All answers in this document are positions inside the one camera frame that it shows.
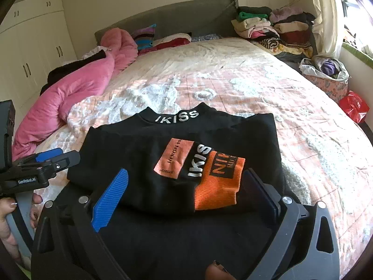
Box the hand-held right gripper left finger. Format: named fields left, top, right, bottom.
left=31, top=168, right=130, bottom=280

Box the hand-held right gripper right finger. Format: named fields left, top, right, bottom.
left=242, top=168, right=341, bottom=280

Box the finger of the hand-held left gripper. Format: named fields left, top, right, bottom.
left=12, top=148, right=64, bottom=167
left=36, top=150, right=81, bottom=187

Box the black sweater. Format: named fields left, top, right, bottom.
left=38, top=102, right=314, bottom=280

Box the basket of clothes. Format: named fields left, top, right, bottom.
left=300, top=58, right=350, bottom=84

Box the pile of folded clothes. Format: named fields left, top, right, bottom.
left=231, top=6, right=318, bottom=59

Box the person's left hand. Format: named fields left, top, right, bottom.
left=0, top=192, right=44, bottom=266

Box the person's right hand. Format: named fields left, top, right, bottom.
left=205, top=261, right=234, bottom=280

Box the pink quilt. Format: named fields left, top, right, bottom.
left=12, top=28, right=139, bottom=161

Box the black garment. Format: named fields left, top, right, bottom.
left=39, top=49, right=107, bottom=95

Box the cream wardrobe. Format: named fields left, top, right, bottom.
left=0, top=0, right=78, bottom=114

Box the peach patterned blanket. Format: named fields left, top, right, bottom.
left=12, top=38, right=373, bottom=257

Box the floral storage box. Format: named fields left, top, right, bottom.
left=303, top=73, right=349, bottom=102

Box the red plastic bag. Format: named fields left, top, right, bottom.
left=338, top=91, right=370, bottom=123

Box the purple cloth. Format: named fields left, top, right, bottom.
left=321, top=60, right=340, bottom=76

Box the striped pillow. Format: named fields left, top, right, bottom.
left=131, top=23, right=157, bottom=51

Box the red and white pillow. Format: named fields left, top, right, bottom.
left=138, top=33, right=192, bottom=56

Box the blue floral cloth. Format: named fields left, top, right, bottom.
left=191, top=33, right=223, bottom=42

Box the green windowsill cushion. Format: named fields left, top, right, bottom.
left=341, top=42, right=373, bottom=62

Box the grey-green headboard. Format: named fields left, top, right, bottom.
left=94, top=0, right=238, bottom=46

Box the cream curtain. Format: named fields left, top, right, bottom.
left=303, top=0, right=344, bottom=60

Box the window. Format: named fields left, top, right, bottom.
left=335, top=0, right=373, bottom=53

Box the dark bed frame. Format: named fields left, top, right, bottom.
left=357, top=121, right=373, bottom=146

